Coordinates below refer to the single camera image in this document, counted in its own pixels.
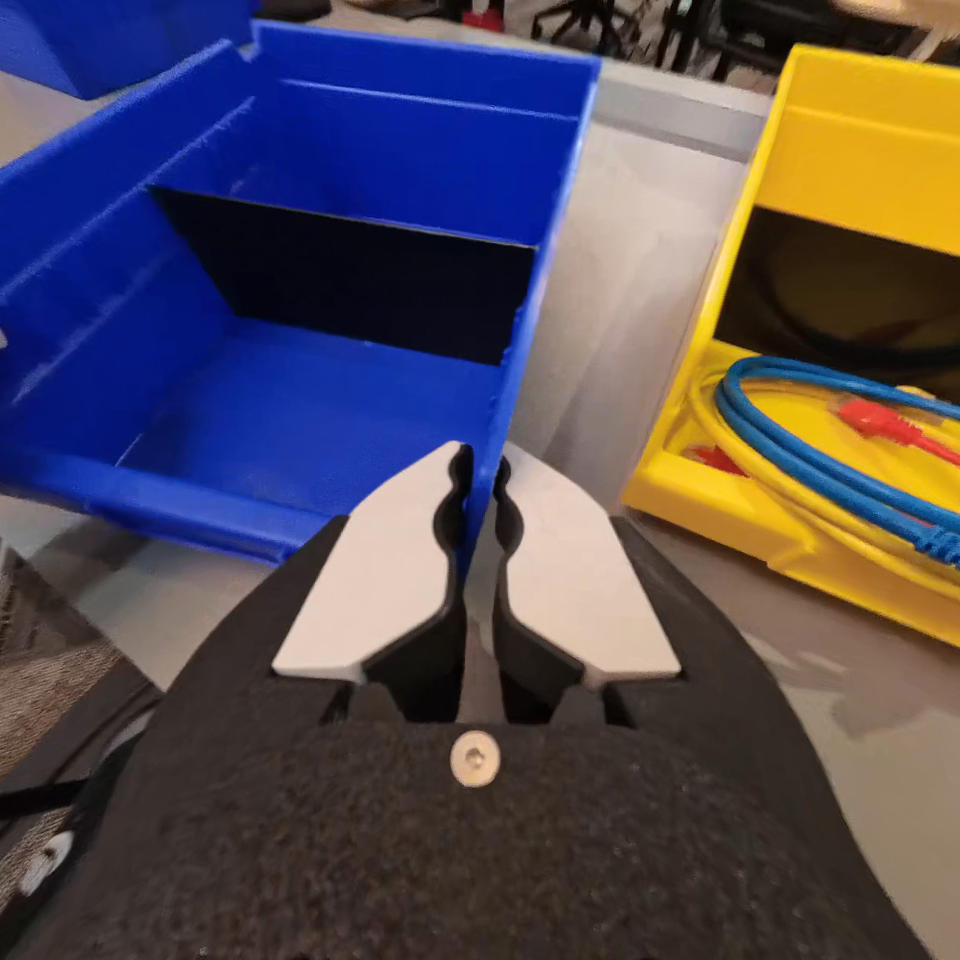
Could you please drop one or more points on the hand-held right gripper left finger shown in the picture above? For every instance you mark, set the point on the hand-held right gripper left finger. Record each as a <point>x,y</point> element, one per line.
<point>375,577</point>

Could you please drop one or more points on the blue storage bin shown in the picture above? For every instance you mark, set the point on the blue storage bin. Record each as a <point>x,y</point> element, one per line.
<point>112,37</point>
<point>300,405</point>

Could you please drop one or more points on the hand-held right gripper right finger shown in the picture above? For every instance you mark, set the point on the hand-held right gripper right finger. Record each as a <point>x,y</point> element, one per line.
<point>585,577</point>

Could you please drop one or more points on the black bin divider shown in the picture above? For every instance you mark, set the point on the black bin divider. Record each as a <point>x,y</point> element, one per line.
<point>360,285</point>
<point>825,277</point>

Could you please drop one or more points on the yellow storage bin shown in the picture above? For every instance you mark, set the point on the yellow storage bin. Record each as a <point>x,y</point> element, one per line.
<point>847,150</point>

